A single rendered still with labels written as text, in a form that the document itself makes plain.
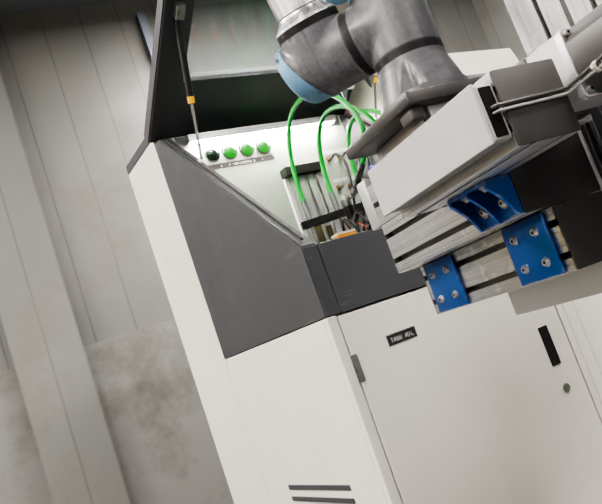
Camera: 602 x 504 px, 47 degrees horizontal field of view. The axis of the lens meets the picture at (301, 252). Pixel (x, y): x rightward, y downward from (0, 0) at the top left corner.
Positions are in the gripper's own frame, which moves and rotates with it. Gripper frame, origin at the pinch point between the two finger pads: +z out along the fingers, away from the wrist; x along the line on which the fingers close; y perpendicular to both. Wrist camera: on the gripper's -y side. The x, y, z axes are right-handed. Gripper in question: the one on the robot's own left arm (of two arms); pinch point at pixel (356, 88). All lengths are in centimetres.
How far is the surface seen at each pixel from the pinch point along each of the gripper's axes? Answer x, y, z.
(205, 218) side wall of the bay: -41, -19, 26
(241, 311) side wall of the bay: -46, 1, 43
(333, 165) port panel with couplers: 12, -37, 43
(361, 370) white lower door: -40, 44, 36
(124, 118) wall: -3, -210, 73
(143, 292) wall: -41, -150, 134
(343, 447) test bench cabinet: -49, 46, 52
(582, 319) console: 26, 49, 64
